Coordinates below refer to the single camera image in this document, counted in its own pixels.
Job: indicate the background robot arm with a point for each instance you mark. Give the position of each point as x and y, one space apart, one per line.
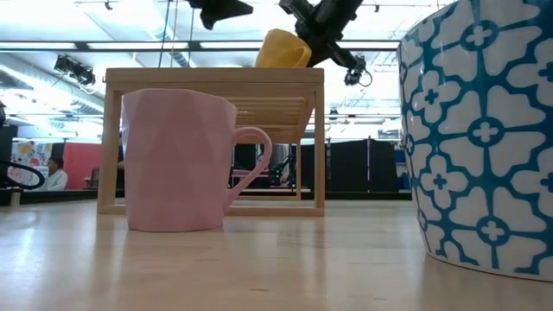
283 170

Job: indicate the black ceiling spotlight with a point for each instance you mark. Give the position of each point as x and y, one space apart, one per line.
80 73

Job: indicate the white mug blue floral pattern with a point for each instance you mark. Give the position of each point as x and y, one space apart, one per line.
484 129

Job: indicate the black partition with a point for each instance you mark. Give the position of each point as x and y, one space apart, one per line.
350 166

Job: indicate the pink faceted mug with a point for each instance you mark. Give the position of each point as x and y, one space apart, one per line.
177 164

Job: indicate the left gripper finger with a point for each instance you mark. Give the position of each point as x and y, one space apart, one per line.
220 8

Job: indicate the wooden slatted mug rack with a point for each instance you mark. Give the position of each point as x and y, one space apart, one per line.
216 78

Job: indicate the colourful poster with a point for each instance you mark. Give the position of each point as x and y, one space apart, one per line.
26 155

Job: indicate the black aluminium table frame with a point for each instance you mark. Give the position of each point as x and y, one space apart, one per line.
367 195

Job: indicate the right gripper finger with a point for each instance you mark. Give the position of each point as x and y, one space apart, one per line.
317 54

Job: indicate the orange mug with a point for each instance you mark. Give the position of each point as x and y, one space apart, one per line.
281 49

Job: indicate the red panel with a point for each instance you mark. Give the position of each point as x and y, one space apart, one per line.
82 164

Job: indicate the person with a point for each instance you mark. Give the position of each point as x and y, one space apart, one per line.
58 179

